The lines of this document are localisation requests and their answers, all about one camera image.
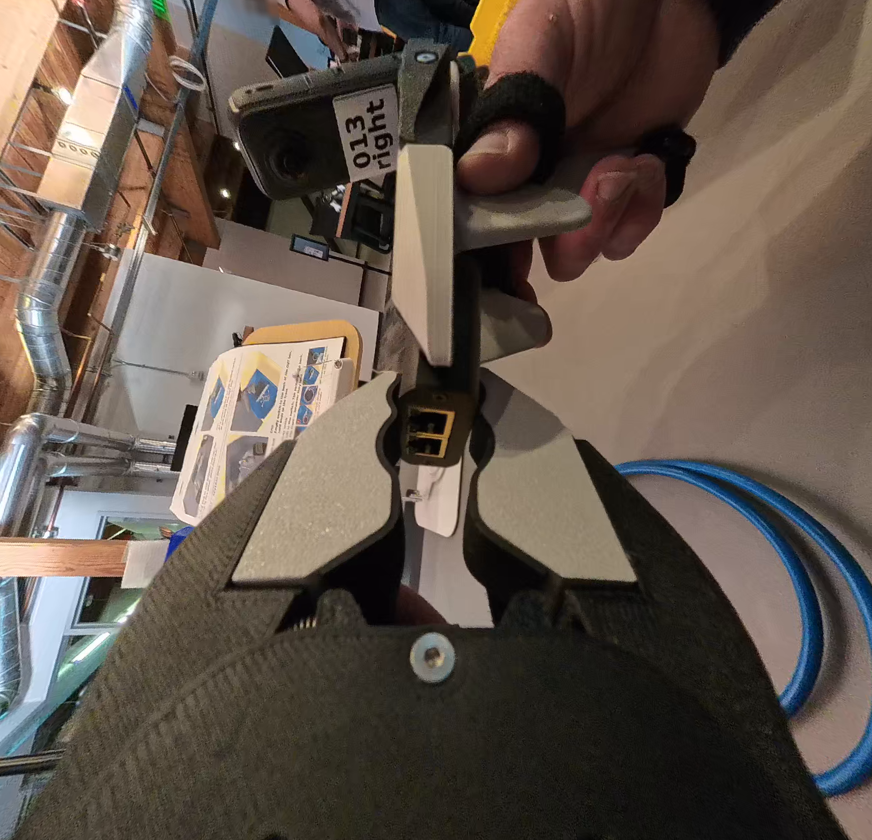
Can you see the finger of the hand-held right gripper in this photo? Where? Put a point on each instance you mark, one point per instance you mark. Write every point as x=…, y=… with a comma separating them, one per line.
x=422, y=254
x=518, y=325

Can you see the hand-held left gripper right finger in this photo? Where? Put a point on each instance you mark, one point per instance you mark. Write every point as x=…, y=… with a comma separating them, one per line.
x=545, y=513

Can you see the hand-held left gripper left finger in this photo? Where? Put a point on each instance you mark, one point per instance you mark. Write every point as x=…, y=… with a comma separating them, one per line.
x=327, y=506

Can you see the small black network adapter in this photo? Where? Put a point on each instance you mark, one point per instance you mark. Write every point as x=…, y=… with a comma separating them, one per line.
x=436, y=404

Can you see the person's right hand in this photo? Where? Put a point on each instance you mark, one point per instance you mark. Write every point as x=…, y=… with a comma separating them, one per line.
x=613, y=43

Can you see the white document stand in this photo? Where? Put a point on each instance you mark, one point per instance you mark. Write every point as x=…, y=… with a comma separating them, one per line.
x=439, y=506

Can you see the wooden backing board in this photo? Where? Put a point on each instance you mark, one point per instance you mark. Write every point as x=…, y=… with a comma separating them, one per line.
x=327, y=330

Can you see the printed instruction sheet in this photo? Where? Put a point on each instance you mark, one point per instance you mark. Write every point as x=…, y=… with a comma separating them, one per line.
x=272, y=390

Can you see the grey partition panel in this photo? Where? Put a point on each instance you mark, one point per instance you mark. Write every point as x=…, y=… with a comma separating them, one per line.
x=177, y=308

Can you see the yellow plastic bin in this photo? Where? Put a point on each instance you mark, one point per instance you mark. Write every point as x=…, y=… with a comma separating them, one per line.
x=501, y=2

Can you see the wooden ledge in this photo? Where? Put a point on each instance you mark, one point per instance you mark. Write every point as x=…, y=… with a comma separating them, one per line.
x=61, y=557

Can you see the silver ventilation duct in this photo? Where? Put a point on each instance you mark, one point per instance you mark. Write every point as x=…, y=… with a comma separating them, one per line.
x=102, y=104

